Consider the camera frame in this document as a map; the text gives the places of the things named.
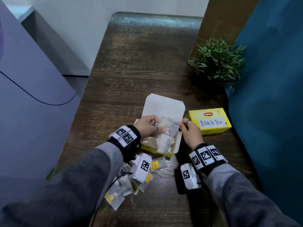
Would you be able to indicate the grey cabinet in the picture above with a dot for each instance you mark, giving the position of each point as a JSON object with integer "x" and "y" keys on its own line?
{"x": 54, "y": 49}

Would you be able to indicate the green potted plant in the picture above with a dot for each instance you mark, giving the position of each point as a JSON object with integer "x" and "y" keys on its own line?
{"x": 219, "y": 60}

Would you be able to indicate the open yellow tea box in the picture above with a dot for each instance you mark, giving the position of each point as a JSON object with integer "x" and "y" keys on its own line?
{"x": 163, "y": 106}

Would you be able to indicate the lavender grey chair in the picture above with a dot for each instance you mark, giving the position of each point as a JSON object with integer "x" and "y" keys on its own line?
{"x": 28, "y": 103}

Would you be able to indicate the person's left forearm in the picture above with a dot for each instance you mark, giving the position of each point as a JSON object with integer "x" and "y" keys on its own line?
{"x": 71, "y": 186}

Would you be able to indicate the closed yellow tea box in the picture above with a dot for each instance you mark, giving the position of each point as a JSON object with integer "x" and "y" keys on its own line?
{"x": 210, "y": 121}

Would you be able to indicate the person's right forearm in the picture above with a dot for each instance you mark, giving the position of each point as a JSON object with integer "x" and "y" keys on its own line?
{"x": 243, "y": 200}

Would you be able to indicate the pile of tea bag packets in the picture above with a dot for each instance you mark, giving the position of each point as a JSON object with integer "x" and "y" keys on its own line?
{"x": 118, "y": 189}

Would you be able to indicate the person's left hand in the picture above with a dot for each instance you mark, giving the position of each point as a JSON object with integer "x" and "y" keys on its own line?
{"x": 145, "y": 126}

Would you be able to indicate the teal upholstered chair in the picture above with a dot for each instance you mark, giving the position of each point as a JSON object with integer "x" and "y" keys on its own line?
{"x": 272, "y": 103}

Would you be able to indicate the person's left thumb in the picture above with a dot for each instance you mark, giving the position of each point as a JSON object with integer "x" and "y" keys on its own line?
{"x": 155, "y": 118}

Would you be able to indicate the person's right hand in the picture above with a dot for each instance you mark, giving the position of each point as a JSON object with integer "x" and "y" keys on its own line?
{"x": 193, "y": 137}

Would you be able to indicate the black marker wristband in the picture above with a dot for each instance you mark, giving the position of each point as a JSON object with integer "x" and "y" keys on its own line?
{"x": 125, "y": 137}
{"x": 206, "y": 157}

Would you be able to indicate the translucent white tea bag packet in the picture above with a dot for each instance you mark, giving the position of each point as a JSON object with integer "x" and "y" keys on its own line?
{"x": 171, "y": 125}

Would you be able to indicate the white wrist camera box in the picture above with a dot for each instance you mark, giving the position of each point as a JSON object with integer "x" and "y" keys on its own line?
{"x": 141, "y": 169}
{"x": 189, "y": 176}

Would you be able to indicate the person's right thumb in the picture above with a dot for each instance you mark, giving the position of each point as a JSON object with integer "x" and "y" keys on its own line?
{"x": 182, "y": 127}

